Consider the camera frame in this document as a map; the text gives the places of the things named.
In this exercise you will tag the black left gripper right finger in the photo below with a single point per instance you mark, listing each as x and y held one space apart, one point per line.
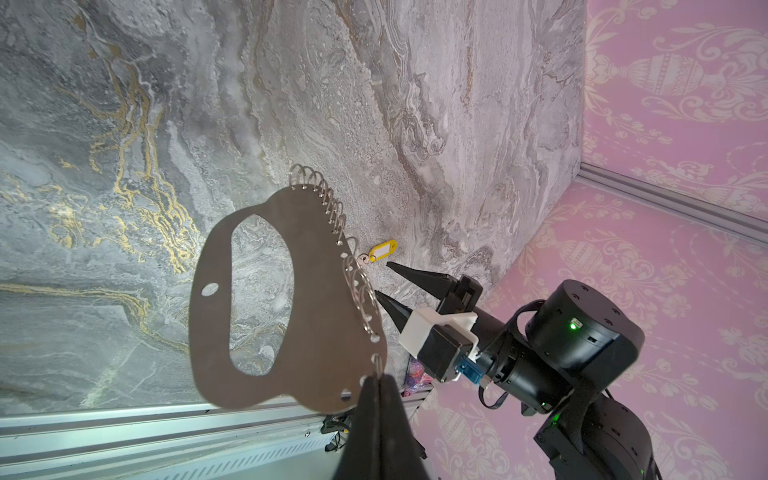
399 453

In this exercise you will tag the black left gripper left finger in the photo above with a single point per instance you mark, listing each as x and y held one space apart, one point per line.
361 457

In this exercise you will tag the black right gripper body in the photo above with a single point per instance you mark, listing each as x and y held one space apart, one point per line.
488 329

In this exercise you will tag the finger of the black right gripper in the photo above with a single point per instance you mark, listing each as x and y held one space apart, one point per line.
438 285
398 312

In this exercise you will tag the yellow key tag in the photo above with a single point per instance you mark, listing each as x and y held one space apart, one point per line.
378 252

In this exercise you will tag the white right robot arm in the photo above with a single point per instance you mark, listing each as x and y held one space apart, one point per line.
559 364

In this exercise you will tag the purple candy bag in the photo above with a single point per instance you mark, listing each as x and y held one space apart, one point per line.
416 378

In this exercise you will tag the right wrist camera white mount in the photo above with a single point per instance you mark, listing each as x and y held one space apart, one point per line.
419 340

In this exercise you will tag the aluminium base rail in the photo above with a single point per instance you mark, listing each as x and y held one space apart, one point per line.
189 441

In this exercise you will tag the aluminium corner wall profile right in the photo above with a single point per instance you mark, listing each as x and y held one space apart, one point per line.
732 222

